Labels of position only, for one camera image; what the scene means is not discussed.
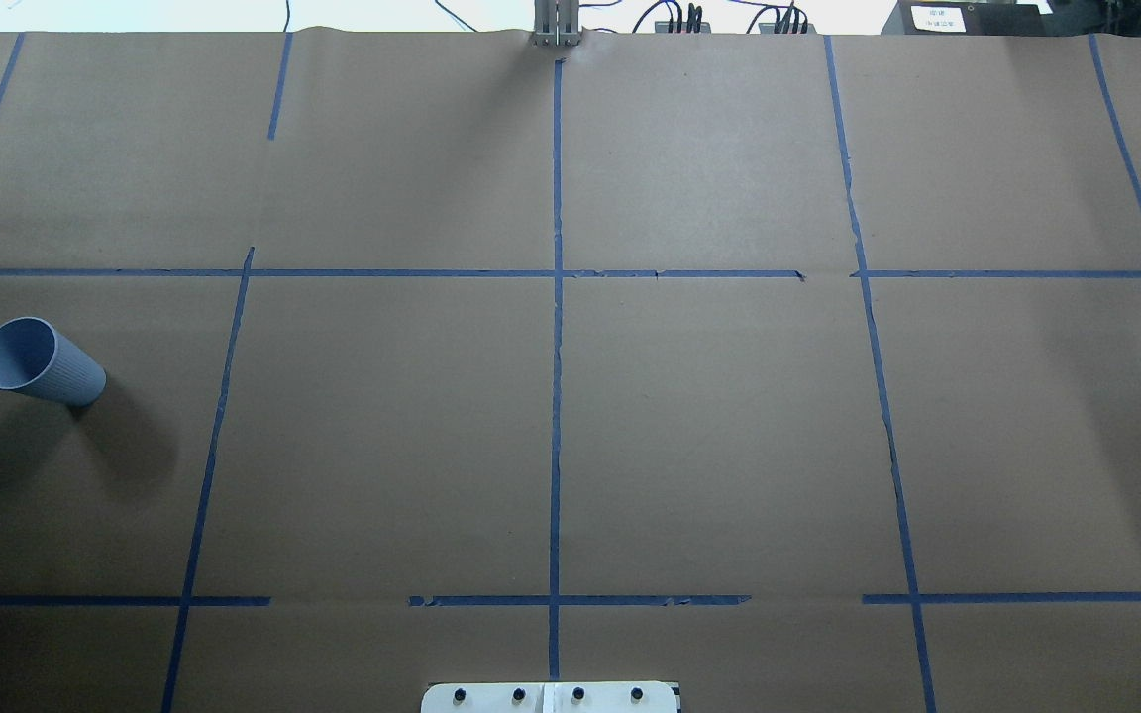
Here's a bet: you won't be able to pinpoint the brown paper table cover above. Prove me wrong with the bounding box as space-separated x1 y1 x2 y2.
0 29 1141 712

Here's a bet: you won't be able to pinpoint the aluminium frame post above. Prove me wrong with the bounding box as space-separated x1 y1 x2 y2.
531 0 582 47

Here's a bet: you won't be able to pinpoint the left black connector block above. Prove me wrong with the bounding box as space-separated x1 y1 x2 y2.
654 1 710 35

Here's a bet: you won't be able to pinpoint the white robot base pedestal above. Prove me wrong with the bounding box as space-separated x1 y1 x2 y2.
420 680 682 712

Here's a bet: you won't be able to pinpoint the blue ribbed cup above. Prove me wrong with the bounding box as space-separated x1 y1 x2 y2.
0 317 108 410

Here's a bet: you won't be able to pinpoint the black connector block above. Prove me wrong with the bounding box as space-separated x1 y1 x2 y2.
748 3 815 37
654 1 710 35

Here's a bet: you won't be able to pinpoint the black box with white label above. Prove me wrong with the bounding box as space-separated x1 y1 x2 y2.
880 1 1054 37

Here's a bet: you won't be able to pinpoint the right black connector block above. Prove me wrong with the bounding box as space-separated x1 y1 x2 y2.
748 3 815 37

